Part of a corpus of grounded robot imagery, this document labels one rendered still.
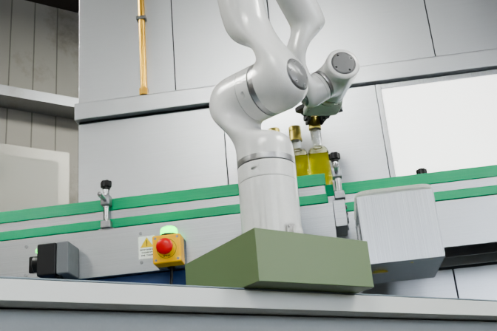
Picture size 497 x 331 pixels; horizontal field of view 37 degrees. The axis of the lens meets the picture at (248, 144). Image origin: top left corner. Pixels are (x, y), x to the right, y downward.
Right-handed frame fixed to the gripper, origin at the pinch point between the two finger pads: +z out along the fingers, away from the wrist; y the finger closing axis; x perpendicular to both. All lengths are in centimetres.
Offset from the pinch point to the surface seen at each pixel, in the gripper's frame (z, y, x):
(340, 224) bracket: -14.5, 1.1, 36.0
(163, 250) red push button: -13, 45, 40
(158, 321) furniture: -62, 48, 65
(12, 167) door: 205, 114, -68
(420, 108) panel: 4.8, -34.0, -4.7
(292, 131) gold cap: 1.6, 6.5, 3.4
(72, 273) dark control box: -2, 66, 42
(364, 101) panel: 8.7, -18.4, -9.1
